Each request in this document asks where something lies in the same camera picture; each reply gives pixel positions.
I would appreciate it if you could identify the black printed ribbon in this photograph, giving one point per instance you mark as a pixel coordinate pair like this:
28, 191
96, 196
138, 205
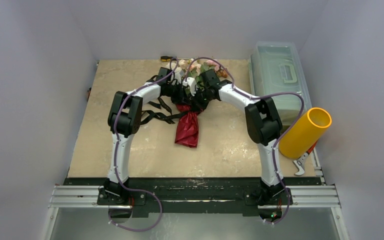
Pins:
159, 115

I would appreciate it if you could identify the yellow black screwdriver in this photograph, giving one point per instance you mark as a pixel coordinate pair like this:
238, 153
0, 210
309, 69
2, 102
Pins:
166, 58

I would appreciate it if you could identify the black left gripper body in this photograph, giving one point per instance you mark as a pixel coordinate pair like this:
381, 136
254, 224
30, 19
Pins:
175, 92

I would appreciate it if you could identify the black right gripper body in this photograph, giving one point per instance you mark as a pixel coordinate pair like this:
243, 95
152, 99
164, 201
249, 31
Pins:
198, 98

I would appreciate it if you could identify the clear plastic storage box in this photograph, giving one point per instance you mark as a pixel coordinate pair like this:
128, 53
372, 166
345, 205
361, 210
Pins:
275, 67

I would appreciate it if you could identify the yellow cylinder vase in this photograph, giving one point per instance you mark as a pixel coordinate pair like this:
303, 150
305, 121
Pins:
305, 132

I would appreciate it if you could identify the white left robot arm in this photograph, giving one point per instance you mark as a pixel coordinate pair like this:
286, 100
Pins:
125, 119

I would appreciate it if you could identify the black table edge rail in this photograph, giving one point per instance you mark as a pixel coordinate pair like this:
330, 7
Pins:
214, 195

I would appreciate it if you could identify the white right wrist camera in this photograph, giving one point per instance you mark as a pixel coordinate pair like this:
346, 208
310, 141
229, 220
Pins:
191, 84

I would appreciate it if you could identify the aluminium frame rail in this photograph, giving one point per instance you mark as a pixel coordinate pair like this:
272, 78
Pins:
299, 197

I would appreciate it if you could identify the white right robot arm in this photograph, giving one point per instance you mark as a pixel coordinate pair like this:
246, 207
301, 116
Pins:
263, 126

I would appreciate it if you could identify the red paper flower bouquet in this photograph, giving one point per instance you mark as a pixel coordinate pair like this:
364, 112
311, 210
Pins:
187, 132

